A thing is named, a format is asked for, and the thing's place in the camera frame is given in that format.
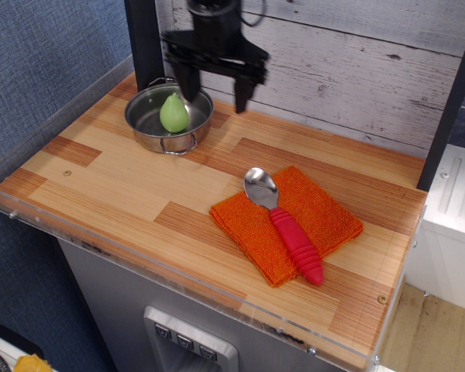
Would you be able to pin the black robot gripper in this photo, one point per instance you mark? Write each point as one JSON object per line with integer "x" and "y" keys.
{"x": 216, "y": 44}

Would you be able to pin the green toy pear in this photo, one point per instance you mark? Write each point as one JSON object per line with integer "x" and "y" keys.
{"x": 173, "y": 114}

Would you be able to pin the small stainless steel pan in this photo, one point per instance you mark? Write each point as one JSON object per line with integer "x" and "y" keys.
{"x": 142, "y": 114}

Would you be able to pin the orange knitted cloth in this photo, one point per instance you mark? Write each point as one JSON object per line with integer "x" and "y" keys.
{"x": 325, "y": 221}

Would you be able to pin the clear acrylic table guard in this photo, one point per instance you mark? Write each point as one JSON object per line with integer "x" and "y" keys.
{"x": 94, "y": 184}

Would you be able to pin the grey cabinet with dispenser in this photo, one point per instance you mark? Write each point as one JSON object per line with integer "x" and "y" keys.
{"x": 148, "y": 324}

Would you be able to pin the white ribbed side unit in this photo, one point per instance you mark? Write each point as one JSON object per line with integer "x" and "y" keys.
{"x": 436, "y": 260}

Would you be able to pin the dark left vertical post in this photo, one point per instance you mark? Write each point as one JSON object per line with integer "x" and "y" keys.
{"x": 144, "y": 34}

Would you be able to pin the dark vertical post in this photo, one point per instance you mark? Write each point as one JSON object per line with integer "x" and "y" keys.
{"x": 444, "y": 129}
{"x": 144, "y": 34}

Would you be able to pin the red-handled metal spoon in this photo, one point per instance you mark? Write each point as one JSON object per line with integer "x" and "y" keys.
{"x": 262, "y": 190}

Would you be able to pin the dark right vertical post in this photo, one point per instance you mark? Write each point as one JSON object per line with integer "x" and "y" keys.
{"x": 444, "y": 129}

